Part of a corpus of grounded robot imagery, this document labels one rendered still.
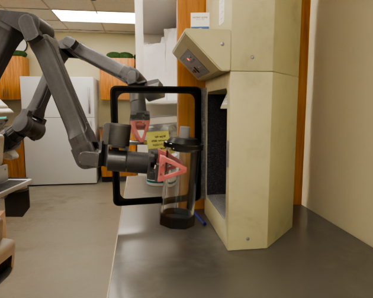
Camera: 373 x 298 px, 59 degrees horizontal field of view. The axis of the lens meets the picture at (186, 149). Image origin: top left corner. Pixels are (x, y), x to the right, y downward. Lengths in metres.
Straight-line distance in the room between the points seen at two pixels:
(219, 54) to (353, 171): 0.58
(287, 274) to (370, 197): 0.39
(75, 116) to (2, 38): 0.30
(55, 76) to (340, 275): 0.85
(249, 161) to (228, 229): 0.19
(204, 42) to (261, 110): 0.22
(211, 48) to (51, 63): 0.42
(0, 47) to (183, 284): 0.77
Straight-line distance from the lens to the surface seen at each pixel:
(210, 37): 0.85
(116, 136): 0.87
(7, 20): 1.05
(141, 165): 0.87
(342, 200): 1.22
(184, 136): 0.88
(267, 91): 0.88
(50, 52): 0.98
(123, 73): 1.28
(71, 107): 0.92
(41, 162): 6.00
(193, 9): 1.25
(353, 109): 1.16
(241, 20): 0.88
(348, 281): 0.86
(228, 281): 0.79
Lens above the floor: 1.32
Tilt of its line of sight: 7 degrees down
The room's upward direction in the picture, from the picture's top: straight up
